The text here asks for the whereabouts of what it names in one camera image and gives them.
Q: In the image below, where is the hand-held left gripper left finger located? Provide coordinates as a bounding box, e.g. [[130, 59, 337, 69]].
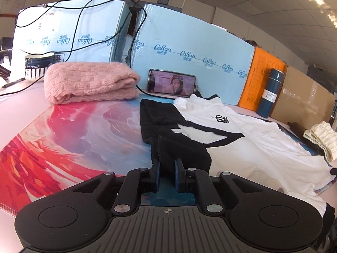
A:
[[69, 158, 162, 216]]

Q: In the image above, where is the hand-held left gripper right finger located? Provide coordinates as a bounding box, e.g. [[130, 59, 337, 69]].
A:
[[174, 158, 267, 215]]

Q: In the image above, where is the white and black t-shirt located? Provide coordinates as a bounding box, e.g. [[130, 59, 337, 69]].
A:
[[139, 92, 333, 219]]

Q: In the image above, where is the cream knit sweater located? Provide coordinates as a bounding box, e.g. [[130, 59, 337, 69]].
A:
[[303, 121, 337, 162]]

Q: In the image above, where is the dark brown cloth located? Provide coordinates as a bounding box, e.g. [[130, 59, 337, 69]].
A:
[[287, 121, 326, 156]]

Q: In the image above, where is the brown cardboard box with tape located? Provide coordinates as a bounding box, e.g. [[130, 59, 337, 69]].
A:
[[270, 66, 337, 130]]

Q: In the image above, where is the colourful desk mat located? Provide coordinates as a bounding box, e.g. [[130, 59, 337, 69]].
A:
[[0, 96, 337, 217]]

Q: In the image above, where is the smartphone with lit screen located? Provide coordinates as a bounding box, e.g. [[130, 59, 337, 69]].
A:
[[147, 69, 197, 97]]

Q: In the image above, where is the dark blue vacuum bottle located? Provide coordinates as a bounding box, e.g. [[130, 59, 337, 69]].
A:
[[257, 68, 284, 118]]

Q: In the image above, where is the pink knit sweater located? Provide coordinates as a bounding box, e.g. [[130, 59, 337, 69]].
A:
[[43, 61, 141, 105]]

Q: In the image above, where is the orange cardboard box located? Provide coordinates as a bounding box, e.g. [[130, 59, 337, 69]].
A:
[[238, 47, 287, 112]]

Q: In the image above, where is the large light blue carton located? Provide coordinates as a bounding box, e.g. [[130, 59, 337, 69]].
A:
[[130, 3, 256, 105]]

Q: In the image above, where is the black pen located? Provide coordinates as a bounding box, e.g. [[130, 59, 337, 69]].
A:
[[1, 77, 26, 88]]

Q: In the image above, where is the light blue carton with label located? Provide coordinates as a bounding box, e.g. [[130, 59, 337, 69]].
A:
[[12, 0, 132, 66]]

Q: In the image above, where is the black power cable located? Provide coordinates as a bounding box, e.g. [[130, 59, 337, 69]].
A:
[[0, 0, 140, 97], [128, 0, 171, 95]]

